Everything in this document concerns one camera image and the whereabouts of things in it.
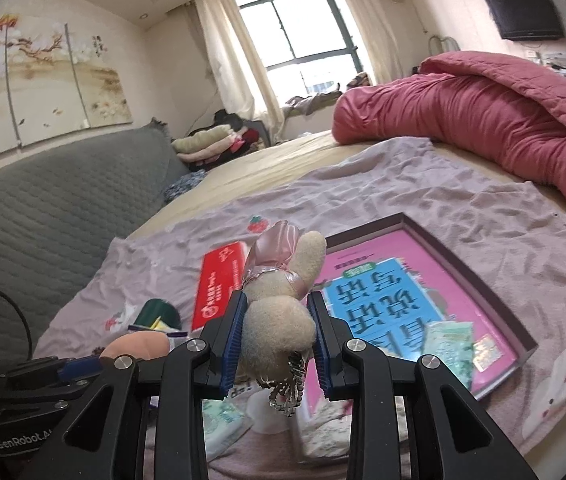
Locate wall mounted black television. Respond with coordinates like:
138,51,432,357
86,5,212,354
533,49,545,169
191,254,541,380
484,0,565,41

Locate beige makeup sponge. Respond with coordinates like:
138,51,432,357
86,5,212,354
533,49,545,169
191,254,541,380
100,330,170,361

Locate window with dark frame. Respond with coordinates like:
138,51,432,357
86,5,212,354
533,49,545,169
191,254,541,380
240,0,363,103

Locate blossom wall painting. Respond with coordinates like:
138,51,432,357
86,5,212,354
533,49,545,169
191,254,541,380
0,14,132,154

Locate left cream curtain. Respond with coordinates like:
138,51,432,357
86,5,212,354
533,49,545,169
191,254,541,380
195,0,285,143

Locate folded blankets pile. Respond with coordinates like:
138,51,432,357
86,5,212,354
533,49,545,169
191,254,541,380
171,124,260,171

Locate pink book in tray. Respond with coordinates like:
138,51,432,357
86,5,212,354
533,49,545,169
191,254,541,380
314,212,538,399

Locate lilac patterned bed sheet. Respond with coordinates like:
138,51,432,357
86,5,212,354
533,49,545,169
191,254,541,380
32,136,566,480

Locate yellow sachet packet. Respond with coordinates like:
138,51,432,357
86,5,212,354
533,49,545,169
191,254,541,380
150,318,187,339

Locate pink red quilt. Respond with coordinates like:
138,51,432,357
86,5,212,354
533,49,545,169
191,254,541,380
332,51,566,200

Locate grey quilted headboard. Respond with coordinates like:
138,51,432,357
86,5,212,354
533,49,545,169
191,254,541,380
0,120,188,364

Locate right cream curtain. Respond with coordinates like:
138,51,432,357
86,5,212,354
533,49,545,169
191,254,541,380
345,0,403,84

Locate clothes on window sill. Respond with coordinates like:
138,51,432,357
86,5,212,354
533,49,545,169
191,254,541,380
282,72,371,118

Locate red tissue box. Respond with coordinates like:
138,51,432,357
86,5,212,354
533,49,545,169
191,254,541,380
191,242,248,332

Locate green flower tissue pack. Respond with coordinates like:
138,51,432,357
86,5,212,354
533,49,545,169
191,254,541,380
202,400,252,462

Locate dark floral cloth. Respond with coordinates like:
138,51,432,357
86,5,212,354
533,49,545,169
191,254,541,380
164,169,207,204

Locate dark green cylinder bottle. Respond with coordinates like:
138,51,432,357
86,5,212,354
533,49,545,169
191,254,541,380
134,298,182,329

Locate plush bunny pink bow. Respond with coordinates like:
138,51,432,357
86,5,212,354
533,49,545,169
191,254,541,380
238,221,326,416

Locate cream curtain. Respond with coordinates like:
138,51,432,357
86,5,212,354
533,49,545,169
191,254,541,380
345,0,403,84
195,0,285,143

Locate black cable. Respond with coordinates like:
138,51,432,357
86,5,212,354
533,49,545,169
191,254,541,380
0,286,34,361

